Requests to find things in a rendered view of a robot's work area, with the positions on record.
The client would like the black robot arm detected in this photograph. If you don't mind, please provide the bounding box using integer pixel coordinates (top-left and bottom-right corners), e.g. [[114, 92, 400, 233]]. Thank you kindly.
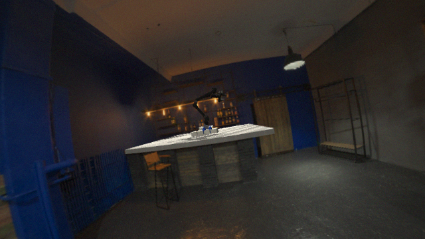
[[193, 88, 216, 125]]

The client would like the white flat rectangular deck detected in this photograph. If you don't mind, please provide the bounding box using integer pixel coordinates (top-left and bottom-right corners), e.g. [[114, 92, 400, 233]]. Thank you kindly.
[[191, 126, 218, 137]]

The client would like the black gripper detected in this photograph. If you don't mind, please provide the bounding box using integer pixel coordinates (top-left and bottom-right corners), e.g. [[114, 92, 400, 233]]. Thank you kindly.
[[215, 91, 227, 102]]

